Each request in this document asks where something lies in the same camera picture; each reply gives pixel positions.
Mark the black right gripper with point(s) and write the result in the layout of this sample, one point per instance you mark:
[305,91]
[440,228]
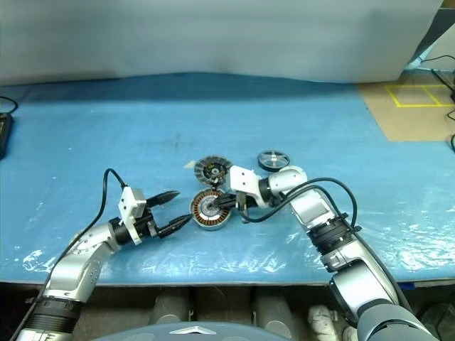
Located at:
[245,200]

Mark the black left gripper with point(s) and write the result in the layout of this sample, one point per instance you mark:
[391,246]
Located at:
[151,227]

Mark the silver motor housing copper windings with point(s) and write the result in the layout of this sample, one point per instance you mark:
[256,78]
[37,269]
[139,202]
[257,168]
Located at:
[204,217]

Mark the black rimmed spoked rotor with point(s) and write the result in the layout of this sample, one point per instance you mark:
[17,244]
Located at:
[270,166]

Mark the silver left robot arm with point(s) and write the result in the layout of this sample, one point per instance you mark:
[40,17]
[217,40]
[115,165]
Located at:
[81,255]

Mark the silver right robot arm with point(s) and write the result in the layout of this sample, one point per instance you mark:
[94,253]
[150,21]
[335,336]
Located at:
[313,209]

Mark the small beige tape piece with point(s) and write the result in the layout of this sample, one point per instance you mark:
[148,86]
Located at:
[190,164]

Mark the grey rounded cylinder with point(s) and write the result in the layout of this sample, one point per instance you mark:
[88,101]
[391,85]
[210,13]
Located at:
[170,305]
[273,309]

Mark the blue table cover sheet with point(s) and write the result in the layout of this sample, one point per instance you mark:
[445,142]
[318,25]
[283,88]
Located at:
[106,142]

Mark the white ribbed object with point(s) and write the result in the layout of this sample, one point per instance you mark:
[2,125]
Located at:
[320,314]

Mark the white backdrop sheet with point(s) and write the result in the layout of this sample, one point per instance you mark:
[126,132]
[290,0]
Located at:
[213,35]

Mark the black flat device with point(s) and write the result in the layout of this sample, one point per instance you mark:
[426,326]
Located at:
[4,135]

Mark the black slanted bar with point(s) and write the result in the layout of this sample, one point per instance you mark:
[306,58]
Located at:
[440,76]

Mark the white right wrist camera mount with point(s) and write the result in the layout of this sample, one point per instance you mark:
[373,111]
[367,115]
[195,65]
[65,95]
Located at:
[243,179]

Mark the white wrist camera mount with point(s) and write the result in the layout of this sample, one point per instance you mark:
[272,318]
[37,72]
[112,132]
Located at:
[243,179]
[129,204]

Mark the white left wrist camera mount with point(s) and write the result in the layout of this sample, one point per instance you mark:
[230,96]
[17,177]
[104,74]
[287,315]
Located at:
[129,204]

